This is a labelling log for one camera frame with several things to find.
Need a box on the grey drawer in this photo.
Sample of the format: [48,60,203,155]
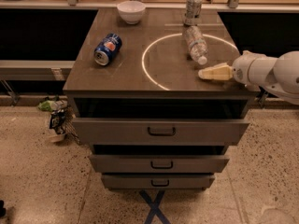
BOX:
[73,118,249,146]
[90,155,229,174]
[102,174,215,189]

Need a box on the top grey drawer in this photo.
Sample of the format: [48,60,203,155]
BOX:
[73,118,249,146]

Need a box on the silver upright drink can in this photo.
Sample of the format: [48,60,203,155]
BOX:
[184,0,202,26]

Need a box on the black snack bag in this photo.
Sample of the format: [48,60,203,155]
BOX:
[49,109,65,134]

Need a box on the white ceramic bowl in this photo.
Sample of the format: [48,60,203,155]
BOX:
[117,1,146,24]

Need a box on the blue soda can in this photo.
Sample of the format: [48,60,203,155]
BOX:
[93,33,122,66]

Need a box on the grey drawer cabinet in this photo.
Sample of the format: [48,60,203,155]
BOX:
[63,7,262,191]

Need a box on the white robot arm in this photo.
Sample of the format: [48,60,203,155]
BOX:
[198,50,299,105]

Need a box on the green snack bag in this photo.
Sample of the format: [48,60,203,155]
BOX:
[37,100,67,112]

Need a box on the middle grey drawer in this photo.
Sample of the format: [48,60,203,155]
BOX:
[90,155,229,174]

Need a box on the bottom grey drawer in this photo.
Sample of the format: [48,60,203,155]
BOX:
[102,174,215,189]

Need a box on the small white floor bowl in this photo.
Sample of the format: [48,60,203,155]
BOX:
[50,133,65,143]

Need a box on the clear plastic water bottle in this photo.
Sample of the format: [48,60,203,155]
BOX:
[183,26,207,65]

